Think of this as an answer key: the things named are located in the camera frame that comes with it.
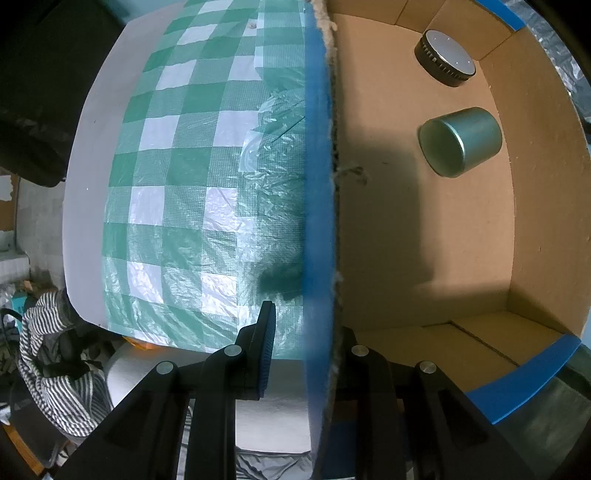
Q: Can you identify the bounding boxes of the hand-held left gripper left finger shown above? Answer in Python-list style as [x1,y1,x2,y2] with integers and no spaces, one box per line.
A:
[55,300,278,480]

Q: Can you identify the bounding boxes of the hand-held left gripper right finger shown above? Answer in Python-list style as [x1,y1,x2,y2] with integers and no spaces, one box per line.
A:
[318,325,536,480]

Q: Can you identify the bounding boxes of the cardboard box with blue edge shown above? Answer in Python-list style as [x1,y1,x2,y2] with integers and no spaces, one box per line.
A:
[302,0,589,480]

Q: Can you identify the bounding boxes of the grey cloth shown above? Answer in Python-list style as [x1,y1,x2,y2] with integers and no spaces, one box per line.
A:
[185,406,319,480]

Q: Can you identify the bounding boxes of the green white checked tablecloth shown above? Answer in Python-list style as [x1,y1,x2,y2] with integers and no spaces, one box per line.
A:
[102,0,308,361]

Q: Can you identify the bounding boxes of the striped cloth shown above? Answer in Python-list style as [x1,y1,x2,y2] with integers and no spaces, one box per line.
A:
[18,291,114,437]

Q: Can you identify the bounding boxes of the teal box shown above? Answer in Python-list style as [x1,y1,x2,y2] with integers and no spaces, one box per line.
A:
[11,295,26,333]

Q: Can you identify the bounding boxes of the green metal tin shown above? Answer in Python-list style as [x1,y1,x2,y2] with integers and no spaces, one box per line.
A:
[418,107,503,178]

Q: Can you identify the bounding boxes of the round black and grey disc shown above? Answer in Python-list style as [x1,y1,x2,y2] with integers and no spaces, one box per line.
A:
[414,30,476,88]

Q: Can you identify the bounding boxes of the dark cloth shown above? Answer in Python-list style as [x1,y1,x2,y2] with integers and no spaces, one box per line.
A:
[0,0,125,188]

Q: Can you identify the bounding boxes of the silver foil sheet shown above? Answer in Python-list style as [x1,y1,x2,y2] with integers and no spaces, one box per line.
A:
[522,0,591,134]

